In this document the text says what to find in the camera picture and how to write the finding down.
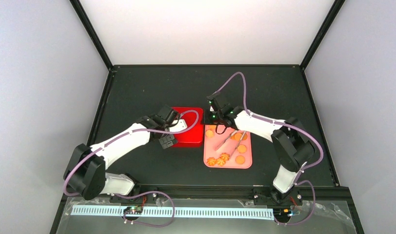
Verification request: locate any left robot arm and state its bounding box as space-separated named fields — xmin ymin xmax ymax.
xmin=63 ymin=106 xmax=187 ymax=200

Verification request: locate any left circuit board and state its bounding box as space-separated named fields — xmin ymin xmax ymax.
xmin=123 ymin=206 xmax=143 ymax=218

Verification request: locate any white slotted cable duct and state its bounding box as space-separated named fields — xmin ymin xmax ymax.
xmin=69 ymin=205 xmax=274 ymax=220

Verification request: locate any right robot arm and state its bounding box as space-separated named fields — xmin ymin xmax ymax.
xmin=207 ymin=92 xmax=316 ymax=204

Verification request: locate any pink tray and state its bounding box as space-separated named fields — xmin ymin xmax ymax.
xmin=203 ymin=125 xmax=253 ymax=169

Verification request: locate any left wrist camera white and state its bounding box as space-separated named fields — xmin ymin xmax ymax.
xmin=168 ymin=119 xmax=188 ymax=132

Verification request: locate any orange swirl cookie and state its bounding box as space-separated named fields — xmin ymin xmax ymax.
xmin=206 ymin=157 xmax=217 ymax=167
xmin=216 ymin=157 xmax=226 ymax=167

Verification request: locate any circuit board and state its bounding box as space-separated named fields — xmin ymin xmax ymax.
xmin=273 ymin=209 xmax=300 ymax=218
xmin=123 ymin=206 xmax=143 ymax=218

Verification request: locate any red tin lid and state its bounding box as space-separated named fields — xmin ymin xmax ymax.
xmin=168 ymin=107 xmax=204 ymax=148

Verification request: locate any right circuit board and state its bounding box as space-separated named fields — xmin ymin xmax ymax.
xmin=273 ymin=209 xmax=300 ymax=218

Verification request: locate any orange round cookie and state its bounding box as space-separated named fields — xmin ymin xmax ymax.
xmin=235 ymin=155 xmax=246 ymax=165

